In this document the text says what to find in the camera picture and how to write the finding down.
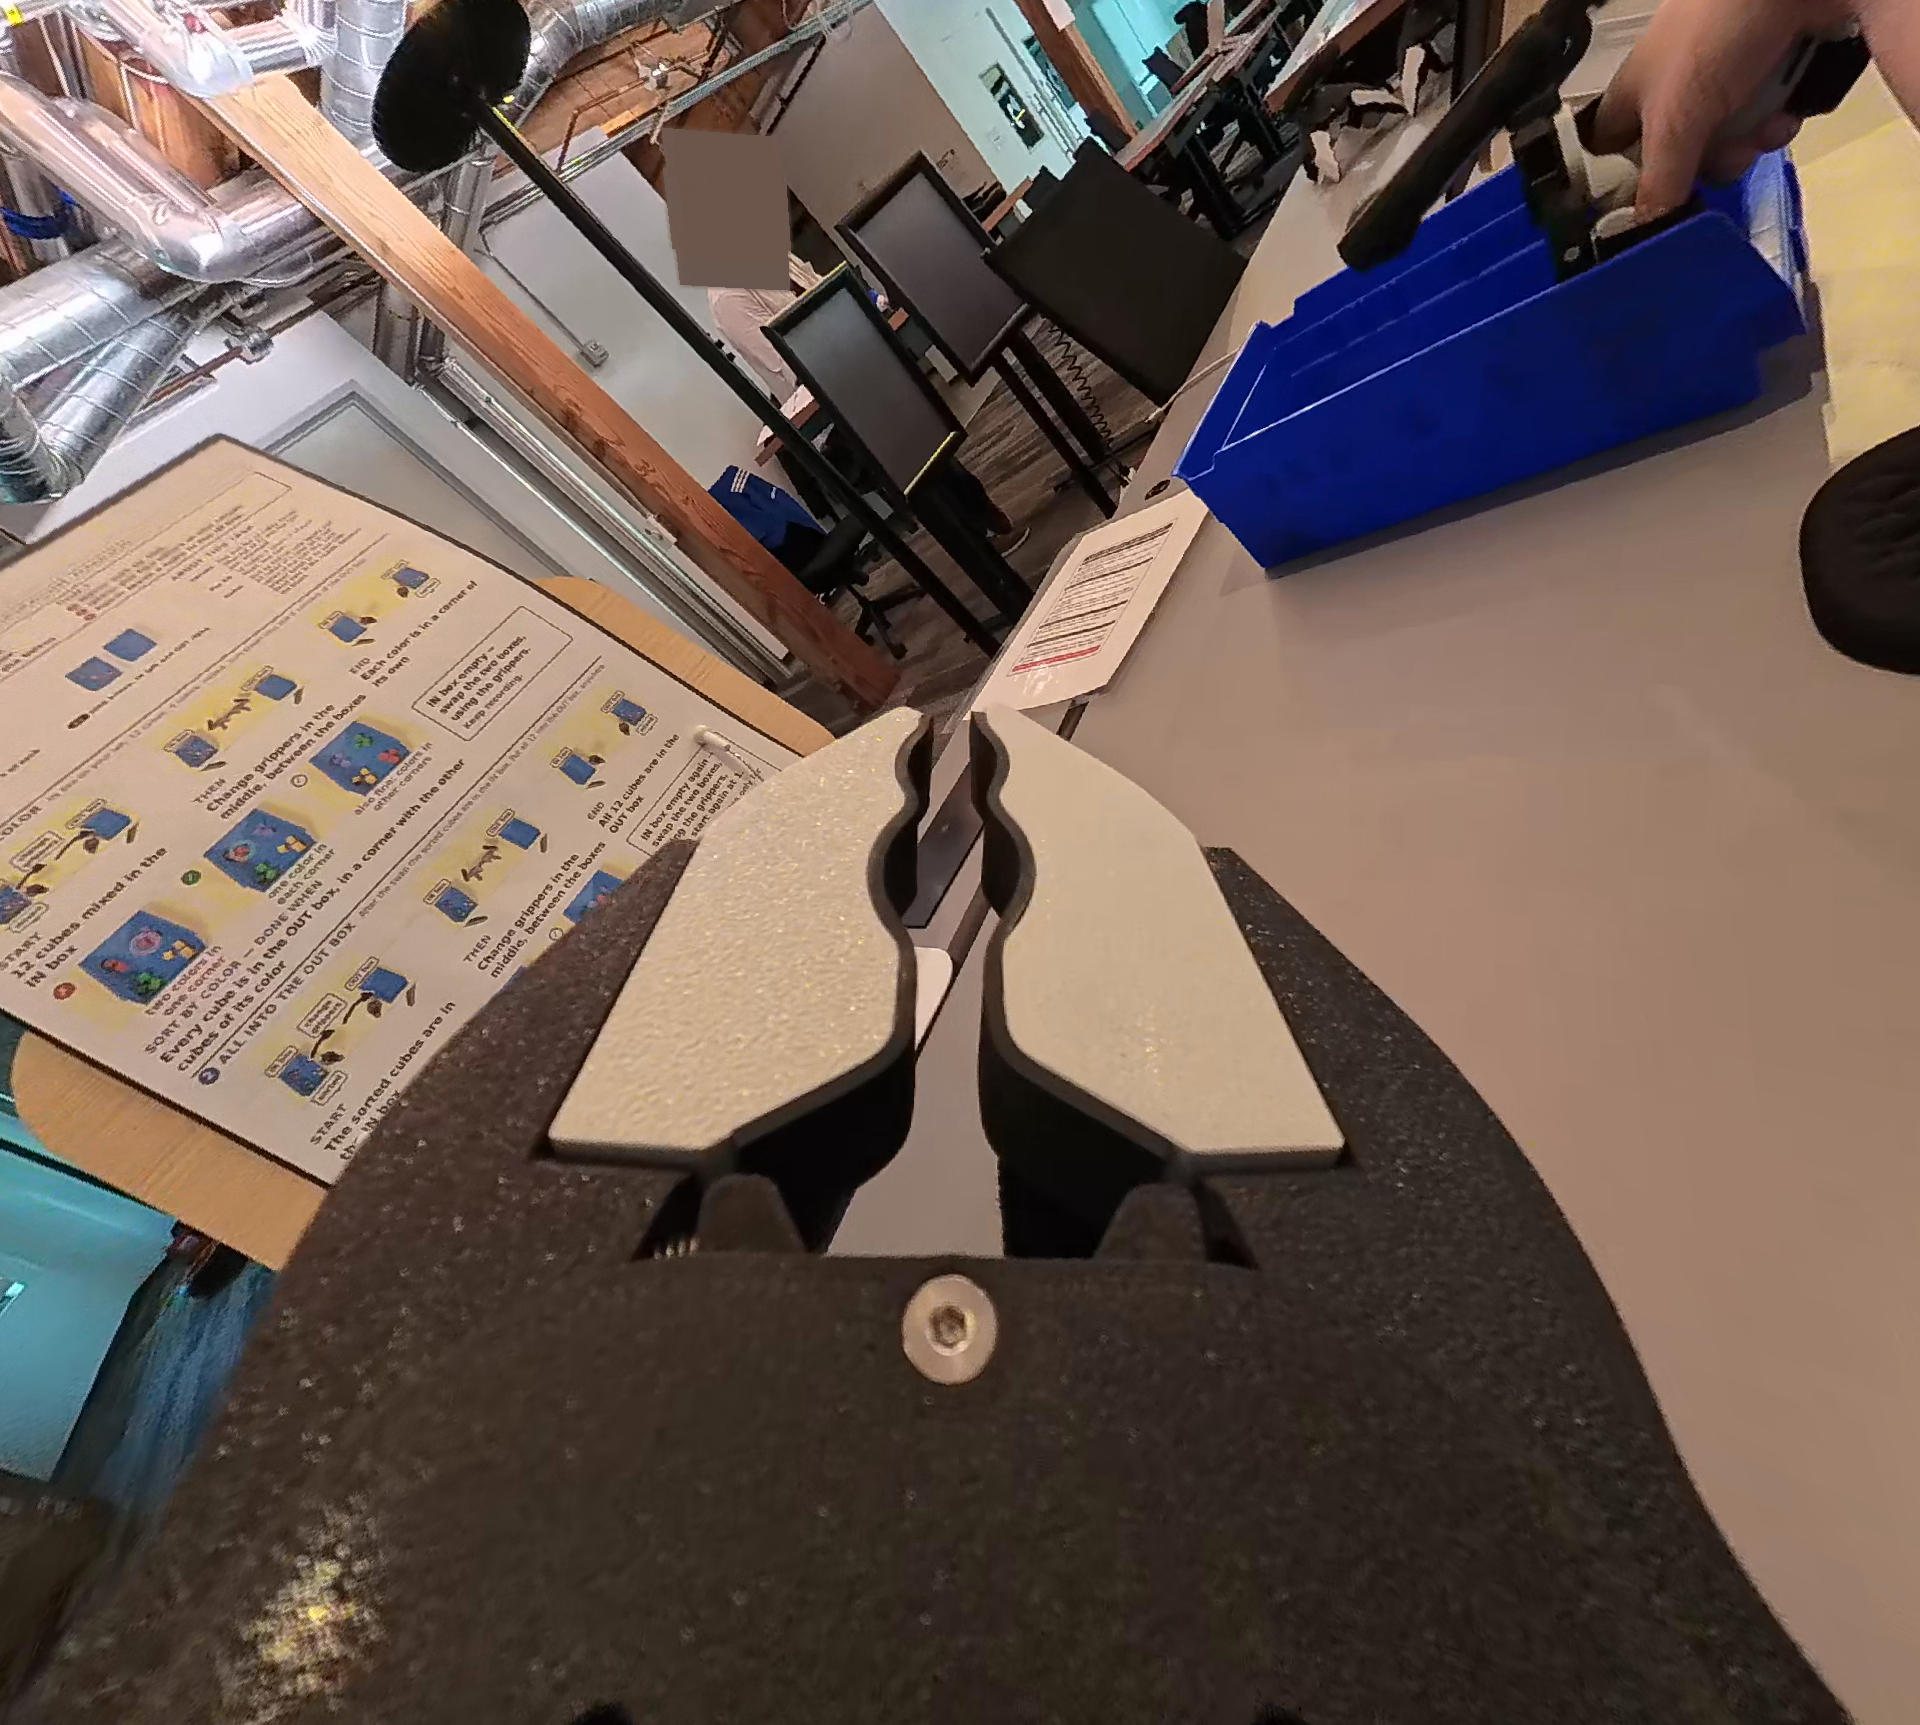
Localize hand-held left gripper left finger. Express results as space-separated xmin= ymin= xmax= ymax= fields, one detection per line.
xmin=546 ymin=704 xmax=936 ymax=1174

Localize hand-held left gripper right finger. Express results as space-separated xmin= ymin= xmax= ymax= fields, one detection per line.
xmin=966 ymin=709 xmax=1350 ymax=1184

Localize blue plastic bin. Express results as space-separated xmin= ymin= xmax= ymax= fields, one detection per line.
xmin=1171 ymin=145 xmax=1810 ymax=573

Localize person's right hand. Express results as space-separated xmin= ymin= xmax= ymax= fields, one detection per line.
xmin=1591 ymin=0 xmax=1865 ymax=225

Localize paper in plastic sleeve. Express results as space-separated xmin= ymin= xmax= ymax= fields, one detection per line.
xmin=1001 ymin=492 xmax=1210 ymax=710

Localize black computer monitor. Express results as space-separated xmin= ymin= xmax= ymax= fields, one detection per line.
xmin=833 ymin=151 xmax=1033 ymax=380
xmin=981 ymin=138 xmax=1249 ymax=410
xmin=763 ymin=270 xmax=966 ymax=499

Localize black office chair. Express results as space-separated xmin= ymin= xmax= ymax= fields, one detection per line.
xmin=794 ymin=509 xmax=917 ymax=647

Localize instruction sheet on black board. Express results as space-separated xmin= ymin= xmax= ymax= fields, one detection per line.
xmin=0 ymin=434 xmax=803 ymax=1186

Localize blue jacket white stripes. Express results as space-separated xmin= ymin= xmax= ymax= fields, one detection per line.
xmin=704 ymin=463 xmax=829 ymax=587

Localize black background desk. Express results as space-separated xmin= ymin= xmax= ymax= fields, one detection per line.
xmin=756 ymin=314 xmax=1158 ymax=662

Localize instruction sheet on wooden stand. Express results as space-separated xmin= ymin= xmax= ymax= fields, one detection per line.
xmin=6 ymin=577 xmax=958 ymax=1269

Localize black round disc on pole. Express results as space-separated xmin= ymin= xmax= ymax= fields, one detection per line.
xmin=369 ymin=0 xmax=1003 ymax=651

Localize black desk cable cover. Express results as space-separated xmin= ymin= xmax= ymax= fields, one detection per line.
xmin=913 ymin=765 xmax=979 ymax=926

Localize silver ventilation duct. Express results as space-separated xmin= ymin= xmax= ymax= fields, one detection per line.
xmin=0 ymin=0 xmax=932 ymax=504

